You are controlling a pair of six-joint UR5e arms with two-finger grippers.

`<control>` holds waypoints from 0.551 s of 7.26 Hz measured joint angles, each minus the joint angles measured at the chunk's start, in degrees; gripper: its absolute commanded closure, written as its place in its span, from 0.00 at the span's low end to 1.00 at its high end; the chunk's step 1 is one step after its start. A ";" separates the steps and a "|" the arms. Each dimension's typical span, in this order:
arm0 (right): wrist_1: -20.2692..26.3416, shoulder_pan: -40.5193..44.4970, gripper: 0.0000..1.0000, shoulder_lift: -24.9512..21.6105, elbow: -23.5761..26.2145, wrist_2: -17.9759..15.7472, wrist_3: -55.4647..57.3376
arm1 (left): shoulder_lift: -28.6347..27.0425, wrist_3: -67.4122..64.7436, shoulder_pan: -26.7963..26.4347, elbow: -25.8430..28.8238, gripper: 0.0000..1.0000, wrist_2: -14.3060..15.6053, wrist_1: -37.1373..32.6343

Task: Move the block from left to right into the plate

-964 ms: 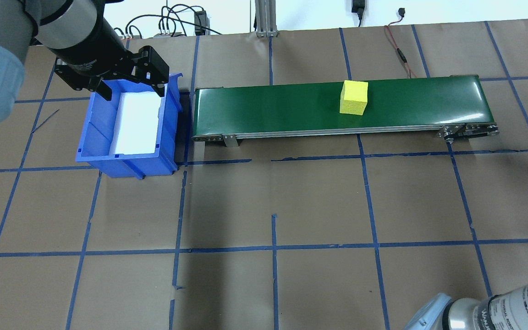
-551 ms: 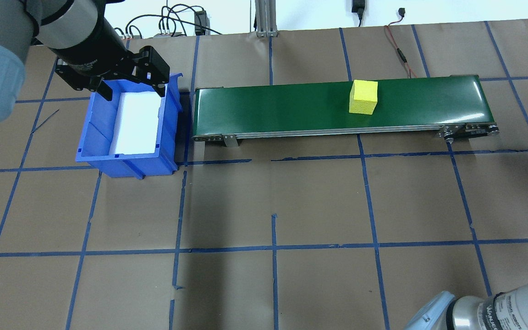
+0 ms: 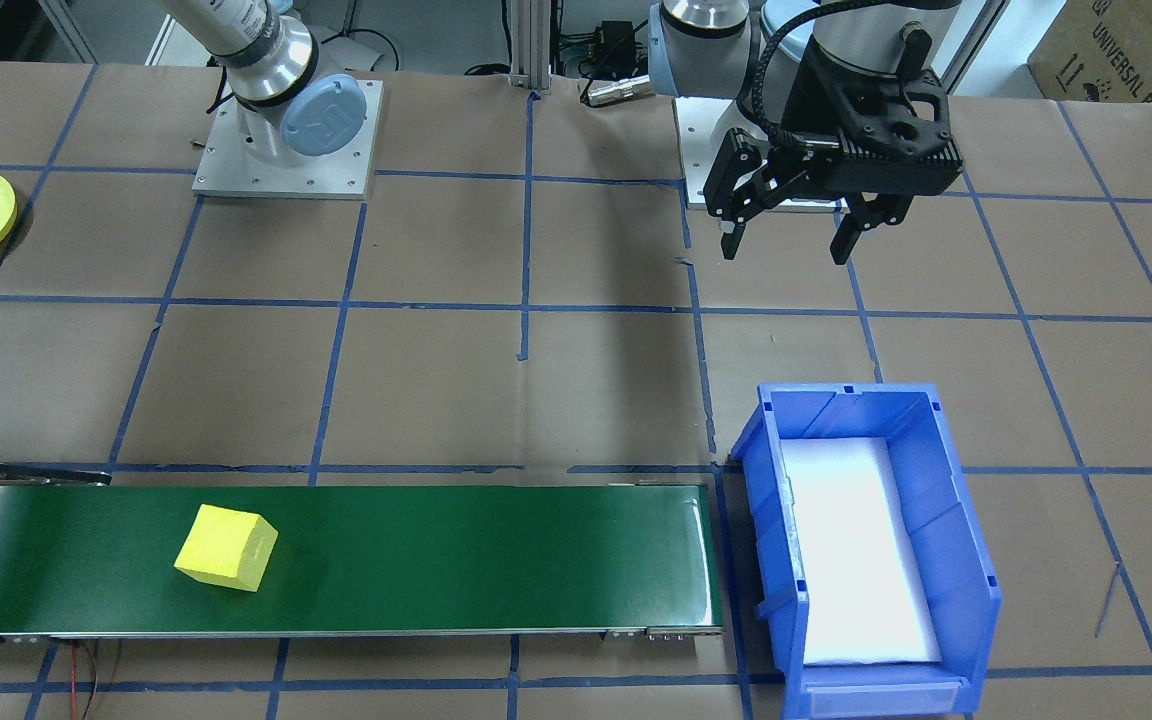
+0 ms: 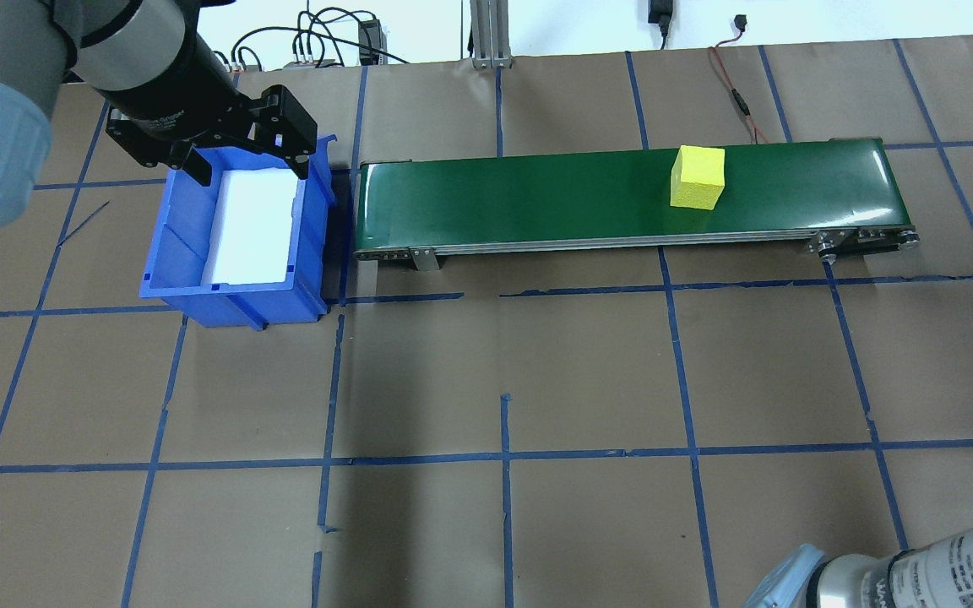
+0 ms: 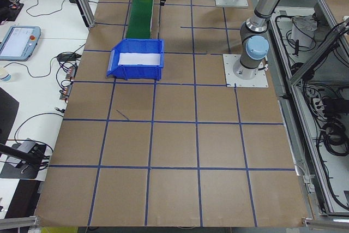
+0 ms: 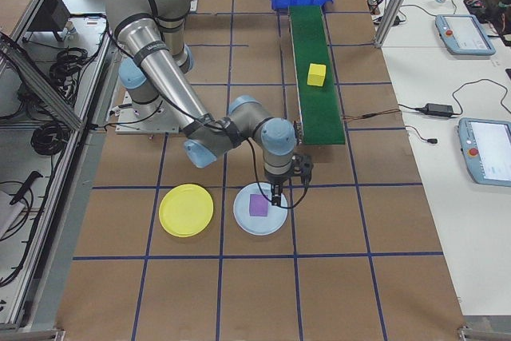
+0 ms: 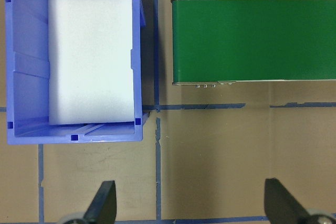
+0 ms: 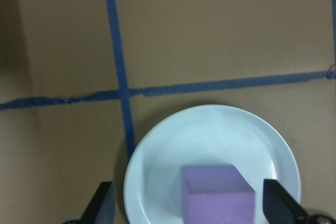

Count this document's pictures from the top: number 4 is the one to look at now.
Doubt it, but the yellow foam block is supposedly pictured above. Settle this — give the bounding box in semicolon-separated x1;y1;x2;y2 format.
670;145;726;211

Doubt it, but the white foam pad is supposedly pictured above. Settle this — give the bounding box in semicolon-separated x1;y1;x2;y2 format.
202;169;306;285

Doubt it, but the black adapter box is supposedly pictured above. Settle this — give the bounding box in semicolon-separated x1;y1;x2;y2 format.
357;19;383;67

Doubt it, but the blue plastic bin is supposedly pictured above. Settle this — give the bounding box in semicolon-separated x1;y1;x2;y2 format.
139;131;344;330

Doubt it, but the green conveyor belt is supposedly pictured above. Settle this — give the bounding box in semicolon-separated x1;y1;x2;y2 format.
354;137;921;273

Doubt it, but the black power plug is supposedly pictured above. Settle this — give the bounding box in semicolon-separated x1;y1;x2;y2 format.
647;0;675;50

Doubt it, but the aluminium profile post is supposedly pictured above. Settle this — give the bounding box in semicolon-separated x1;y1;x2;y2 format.
470;0;514;68

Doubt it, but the red conveyor wire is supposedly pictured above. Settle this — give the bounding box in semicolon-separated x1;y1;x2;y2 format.
709;34;770;144

